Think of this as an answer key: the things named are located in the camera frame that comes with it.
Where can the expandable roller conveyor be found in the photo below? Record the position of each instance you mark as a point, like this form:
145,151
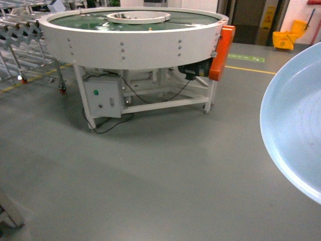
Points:
24,54

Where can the yellow mop bucket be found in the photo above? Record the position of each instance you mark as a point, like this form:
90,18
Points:
286,40

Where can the orange motor guard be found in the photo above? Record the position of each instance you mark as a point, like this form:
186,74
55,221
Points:
223,48

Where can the light blue round plate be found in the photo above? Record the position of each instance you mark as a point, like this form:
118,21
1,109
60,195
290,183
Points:
290,121

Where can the round white rotary conveyor table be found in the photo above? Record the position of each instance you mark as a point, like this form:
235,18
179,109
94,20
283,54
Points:
162,55

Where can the grey electrical control box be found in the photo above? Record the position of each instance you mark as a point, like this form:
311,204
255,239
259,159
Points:
104,96

